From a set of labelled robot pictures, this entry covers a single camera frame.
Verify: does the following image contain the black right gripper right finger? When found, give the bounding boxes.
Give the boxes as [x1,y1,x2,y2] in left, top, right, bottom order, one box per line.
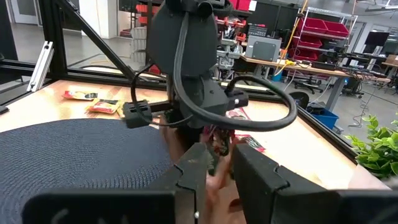
[233,143,398,224]

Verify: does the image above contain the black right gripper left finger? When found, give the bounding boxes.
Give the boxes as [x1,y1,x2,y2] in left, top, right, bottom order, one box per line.
[23,142,210,224]

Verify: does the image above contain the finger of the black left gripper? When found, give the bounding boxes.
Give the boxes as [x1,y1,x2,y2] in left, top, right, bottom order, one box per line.
[214,129,234,156]
[169,119,205,150]

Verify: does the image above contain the red tea packet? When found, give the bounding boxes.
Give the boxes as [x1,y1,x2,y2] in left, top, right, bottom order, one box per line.
[201,126,239,156]
[238,134,267,153]
[225,107,251,121]

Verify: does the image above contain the yellow tea packet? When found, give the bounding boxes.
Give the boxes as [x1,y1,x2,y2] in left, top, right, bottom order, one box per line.
[62,90,99,101]
[85,98,122,114]

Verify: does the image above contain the round dark blue woven placemat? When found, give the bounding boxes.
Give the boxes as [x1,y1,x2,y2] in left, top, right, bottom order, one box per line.
[0,118,175,224]

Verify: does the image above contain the grey equipment case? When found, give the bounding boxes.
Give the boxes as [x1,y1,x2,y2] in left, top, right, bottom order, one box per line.
[245,34,282,62]

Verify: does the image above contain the blue plastic bin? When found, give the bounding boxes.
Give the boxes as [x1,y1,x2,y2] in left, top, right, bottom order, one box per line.
[306,107,340,130]

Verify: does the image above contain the small green potted plant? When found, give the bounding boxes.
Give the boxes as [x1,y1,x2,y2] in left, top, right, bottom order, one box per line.
[343,113,398,190]

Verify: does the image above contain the long wooden workbench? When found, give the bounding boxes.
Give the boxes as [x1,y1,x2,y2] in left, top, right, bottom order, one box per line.
[239,54,391,113]

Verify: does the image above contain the silver aluminium extrusion bar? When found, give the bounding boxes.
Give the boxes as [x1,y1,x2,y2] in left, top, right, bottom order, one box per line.
[26,40,55,93]

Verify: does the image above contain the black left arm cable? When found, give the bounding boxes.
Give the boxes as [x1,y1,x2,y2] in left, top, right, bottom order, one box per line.
[130,12,299,132]

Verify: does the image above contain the yellow power cable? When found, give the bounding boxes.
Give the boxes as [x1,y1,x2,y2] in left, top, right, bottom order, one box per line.
[273,0,309,77]

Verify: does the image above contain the red bin wire shelf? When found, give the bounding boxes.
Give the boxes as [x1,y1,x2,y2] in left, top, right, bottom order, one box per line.
[292,6,358,63]

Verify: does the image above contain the black aluminium table frame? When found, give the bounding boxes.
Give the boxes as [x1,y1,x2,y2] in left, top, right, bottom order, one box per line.
[0,0,358,164]

